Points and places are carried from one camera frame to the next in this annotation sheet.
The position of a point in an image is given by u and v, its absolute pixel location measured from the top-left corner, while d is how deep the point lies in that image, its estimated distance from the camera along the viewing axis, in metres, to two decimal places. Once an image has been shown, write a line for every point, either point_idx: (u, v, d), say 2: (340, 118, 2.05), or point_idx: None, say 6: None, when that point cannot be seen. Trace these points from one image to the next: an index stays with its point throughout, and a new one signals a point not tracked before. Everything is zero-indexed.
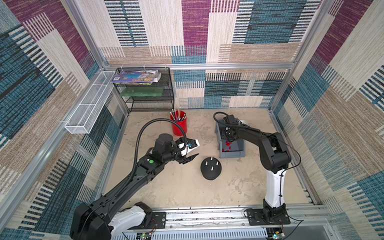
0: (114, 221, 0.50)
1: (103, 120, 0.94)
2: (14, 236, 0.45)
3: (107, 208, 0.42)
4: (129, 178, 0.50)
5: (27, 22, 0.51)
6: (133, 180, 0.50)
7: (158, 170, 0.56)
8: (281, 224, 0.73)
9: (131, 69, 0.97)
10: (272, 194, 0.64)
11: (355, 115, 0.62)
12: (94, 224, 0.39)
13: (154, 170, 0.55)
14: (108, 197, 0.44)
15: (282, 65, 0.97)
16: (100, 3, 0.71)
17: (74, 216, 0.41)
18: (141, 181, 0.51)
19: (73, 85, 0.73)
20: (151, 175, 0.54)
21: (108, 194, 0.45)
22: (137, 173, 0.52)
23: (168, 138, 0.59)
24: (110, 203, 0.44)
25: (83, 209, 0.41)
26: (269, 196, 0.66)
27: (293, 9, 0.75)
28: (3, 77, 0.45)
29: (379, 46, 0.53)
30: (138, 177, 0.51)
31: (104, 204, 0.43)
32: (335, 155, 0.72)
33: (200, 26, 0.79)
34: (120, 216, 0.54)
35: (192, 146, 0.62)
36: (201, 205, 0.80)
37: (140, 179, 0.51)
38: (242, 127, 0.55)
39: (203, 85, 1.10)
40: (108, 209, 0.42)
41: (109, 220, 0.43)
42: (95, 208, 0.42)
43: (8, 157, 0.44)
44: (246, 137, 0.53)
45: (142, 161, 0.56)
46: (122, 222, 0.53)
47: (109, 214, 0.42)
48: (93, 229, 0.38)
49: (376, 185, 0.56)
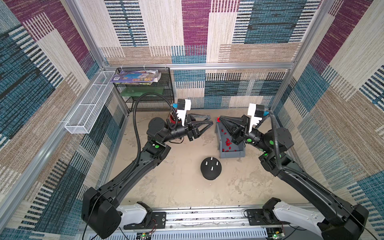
0: (121, 209, 0.51)
1: (103, 120, 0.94)
2: (14, 236, 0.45)
3: (114, 192, 0.42)
4: (135, 164, 0.50)
5: (27, 22, 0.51)
6: (139, 164, 0.50)
7: (163, 155, 0.55)
8: (281, 224, 0.73)
9: (131, 68, 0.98)
10: (286, 214, 0.59)
11: (355, 115, 0.62)
12: (104, 207, 0.39)
13: (160, 155, 0.54)
14: (115, 182, 0.45)
15: (282, 65, 0.97)
16: (100, 3, 0.71)
17: (83, 201, 0.42)
18: (147, 166, 0.50)
19: (73, 85, 0.73)
20: (157, 159, 0.54)
21: (115, 179, 0.45)
22: (143, 158, 0.51)
23: (159, 125, 0.49)
24: (118, 187, 0.44)
25: (91, 194, 0.41)
26: (282, 205, 0.64)
27: (293, 9, 0.75)
28: (3, 77, 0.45)
29: (379, 46, 0.53)
30: (144, 162, 0.50)
31: (112, 188, 0.43)
32: (334, 155, 0.72)
33: (200, 26, 0.79)
34: (127, 207, 0.56)
35: (184, 109, 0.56)
36: (201, 205, 0.80)
37: (146, 164, 0.50)
38: (300, 181, 0.47)
39: (203, 85, 1.10)
40: (116, 194, 0.42)
41: (117, 203, 0.43)
42: (103, 192, 0.42)
43: (8, 157, 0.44)
44: (309, 197, 0.46)
45: (148, 146, 0.56)
46: (129, 212, 0.54)
47: (117, 198, 0.42)
48: (102, 211, 0.39)
49: (376, 185, 0.56)
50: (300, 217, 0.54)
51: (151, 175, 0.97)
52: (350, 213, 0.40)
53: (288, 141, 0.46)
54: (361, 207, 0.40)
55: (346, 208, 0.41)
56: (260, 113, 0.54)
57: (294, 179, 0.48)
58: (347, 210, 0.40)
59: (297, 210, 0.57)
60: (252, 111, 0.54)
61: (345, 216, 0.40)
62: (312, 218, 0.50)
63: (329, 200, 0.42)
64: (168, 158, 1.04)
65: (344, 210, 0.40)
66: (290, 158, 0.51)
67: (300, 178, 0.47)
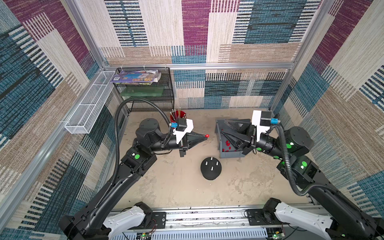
0: (112, 222, 0.50)
1: (103, 120, 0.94)
2: (14, 236, 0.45)
3: (89, 221, 0.38)
4: (111, 184, 0.43)
5: (27, 22, 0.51)
6: (116, 184, 0.43)
7: (146, 165, 0.46)
8: (282, 224, 0.73)
9: (131, 68, 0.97)
10: (290, 218, 0.59)
11: (355, 115, 0.62)
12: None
13: (142, 166, 0.46)
14: (89, 208, 0.40)
15: (282, 65, 0.97)
16: (100, 3, 0.71)
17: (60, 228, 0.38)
18: (125, 184, 0.43)
19: (74, 85, 0.74)
20: (139, 171, 0.46)
21: (90, 204, 0.41)
22: (120, 175, 0.44)
23: (153, 124, 0.44)
24: (92, 216, 0.39)
25: (67, 222, 0.38)
26: (283, 206, 0.64)
27: (293, 9, 0.75)
28: (3, 77, 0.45)
29: (379, 45, 0.53)
30: (121, 180, 0.43)
31: (85, 217, 0.39)
32: (335, 155, 0.72)
33: (200, 26, 0.79)
34: (118, 216, 0.54)
35: (184, 130, 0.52)
36: (201, 205, 0.80)
37: (124, 183, 0.43)
38: (327, 195, 0.41)
39: (203, 85, 1.10)
40: (89, 223, 0.38)
41: (93, 230, 0.39)
42: (76, 222, 0.38)
43: (8, 157, 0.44)
44: (334, 208, 0.41)
45: (128, 156, 0.47)
46: (121, 224, 0.52)
47: (91, 226, 0.38)
48: None
49: (376, 185, 0.56)
50: (302, 218, 0.55)
51: (151, 175, 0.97)
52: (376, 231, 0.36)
53: (307, 141, 0.39)
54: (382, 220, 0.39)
55: (372, 224, 0.39)
56: (266, 121, 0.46)
57: (322, 193, 0.42)
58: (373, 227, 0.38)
59: (300, 213, 0.57)
60: (256, 118, 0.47)
61: (372, 234, 0.38)
62: (319, 223, 0.51)
63: (357, 216, 0.39)
64: (168, 158, 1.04)
65: (371, 227, 0.38)
66: (316, 167, 0.44)
67: (328, 192, 0.41)
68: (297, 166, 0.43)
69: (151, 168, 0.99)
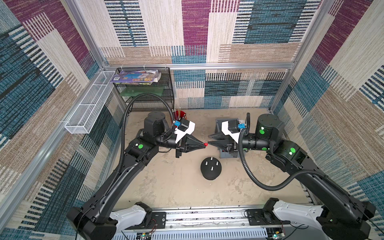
0: (117, 216, 0.50)
1: (103, 120, 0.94)
2: (14, 236, 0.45)
3: (98, 209, 0.39)
4: (117, 173, 0.44)
5: (27, 22, 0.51)
6: (122, 172, 0.44)
7: (150, 155, 0.48)
8: (281, 224, 0.73)
9: (131, 69, 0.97)
10: (286, 214, 0.60)
11: (355, 115, 0.62)
12: (88, 228, 0.36)
13: (146, 154, 0.47)
14: (97, 198, 0.40)
15: (282, 65, 0.97)
16: (100, 3, 0.71)
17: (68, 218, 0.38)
18: (131, 172, 0.45)
19: (73, 85, 0.73)
20: (143, 159, 0.47)
21: (97, 194, 0.41)
22: (126, 164, 0.45)
23: (159, 115, 0.49)
24: (100, 203, 0.40)
25: (75, 213, 0.38)
26: (280, 203, 0.64)
27: (293, 9, 0.75)
28: (3, 77, 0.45)
29: (379, 45, 0.53)
30: (126, 169, 0.44)
31: (94, 205, 0.39)
32: (335, 155, 0.72)
33: (200, 26, 0.79)
34: (123, 212, 0.55)
35: (184, 131, 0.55)
36: (201, 205, 0.80)
37: (129, 171, 0.44)
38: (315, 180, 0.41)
39: (203, 85, 1.10)
40: (99, 211, 0.39)
41: (103, 219, 0.40)
42: (86, 211, 0.39)
43: (8, 157, 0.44)
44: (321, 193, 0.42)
45: (131, 147, 0.48)
46: (125, 217, 0.53)
47: (101, 215, 0.39)
48: (87, 231, 0.36)
49: (376, 185, 0.56)
50: (298, 213, 0.55)
51: (151, 175, 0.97)
52: (364, 214, 0.38)
53: (274, 123, 0.43)
54: (370, 204, 0.40)
55: (360, 208, 0.39)
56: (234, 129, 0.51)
57: (310, 179, 0.42)
58: (361, 211, 0.39)
59: (295, 207, 0.58)
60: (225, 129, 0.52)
61: (359, 217, 0.38)
62: (311, 213, 0.51)
63: (345, 200, 0.39)
64: (168, 158, 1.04)
65: (358, 211, 0.38)
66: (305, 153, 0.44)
67: (316, 177, 0.41)
68: (285, 152, 0.43)
69: (151, 168, 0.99)
